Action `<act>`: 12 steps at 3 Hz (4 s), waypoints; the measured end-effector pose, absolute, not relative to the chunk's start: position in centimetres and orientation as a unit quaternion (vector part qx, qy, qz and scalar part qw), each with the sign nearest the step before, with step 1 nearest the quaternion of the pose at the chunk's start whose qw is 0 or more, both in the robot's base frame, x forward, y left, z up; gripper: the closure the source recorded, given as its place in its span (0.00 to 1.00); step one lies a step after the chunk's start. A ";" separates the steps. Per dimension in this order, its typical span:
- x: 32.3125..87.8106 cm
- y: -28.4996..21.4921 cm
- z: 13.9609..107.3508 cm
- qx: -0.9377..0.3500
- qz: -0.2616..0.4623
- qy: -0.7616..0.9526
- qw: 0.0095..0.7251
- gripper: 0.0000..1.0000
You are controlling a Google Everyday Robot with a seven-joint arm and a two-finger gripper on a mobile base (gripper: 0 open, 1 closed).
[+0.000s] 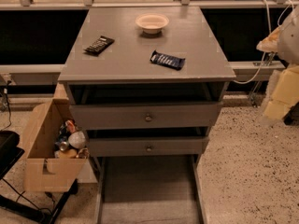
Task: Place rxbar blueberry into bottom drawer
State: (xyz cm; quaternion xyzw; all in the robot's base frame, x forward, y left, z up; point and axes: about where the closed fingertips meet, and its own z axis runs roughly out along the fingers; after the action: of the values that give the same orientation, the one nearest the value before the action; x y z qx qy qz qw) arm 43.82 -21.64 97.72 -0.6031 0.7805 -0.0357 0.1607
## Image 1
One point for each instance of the colourful snack bag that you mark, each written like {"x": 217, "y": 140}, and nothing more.
{"x": 67, "y": 128}

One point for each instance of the blue rxbar blueberry wrapper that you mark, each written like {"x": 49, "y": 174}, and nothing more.
{"x": 168, "y": 61}

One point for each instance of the grey top drawer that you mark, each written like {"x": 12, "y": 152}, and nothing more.
{"x": 145, "y": 116}

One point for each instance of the white paper bowl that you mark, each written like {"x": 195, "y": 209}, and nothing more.
{"x": 151, "y": 23}

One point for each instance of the grey wooden drawer cabinet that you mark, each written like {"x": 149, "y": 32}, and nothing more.
{"x": 129, "y": 77}

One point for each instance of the metal soda can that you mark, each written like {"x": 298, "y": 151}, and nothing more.
{"x": 64, "y": 146}

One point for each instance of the cardboard box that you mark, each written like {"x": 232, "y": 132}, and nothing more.
{"x": 43, "y": 171}

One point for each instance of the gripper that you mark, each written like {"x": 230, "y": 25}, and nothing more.
{"x": 290, "y": 46}

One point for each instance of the grey open bottom drawer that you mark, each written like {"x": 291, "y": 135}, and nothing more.
{"x": 149, "y": 190}

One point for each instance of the black snack bar wrapper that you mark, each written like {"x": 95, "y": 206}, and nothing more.
{"x": 99, "y": 45}

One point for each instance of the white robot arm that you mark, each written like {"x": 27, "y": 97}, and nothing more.
{"x": 284, "y": 40}

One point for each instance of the grey middle drawer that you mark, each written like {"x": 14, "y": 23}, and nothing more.
{"x": 113, "y": 147}

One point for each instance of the black stand with tray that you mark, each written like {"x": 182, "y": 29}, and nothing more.
{"x": 16, "y": 199}

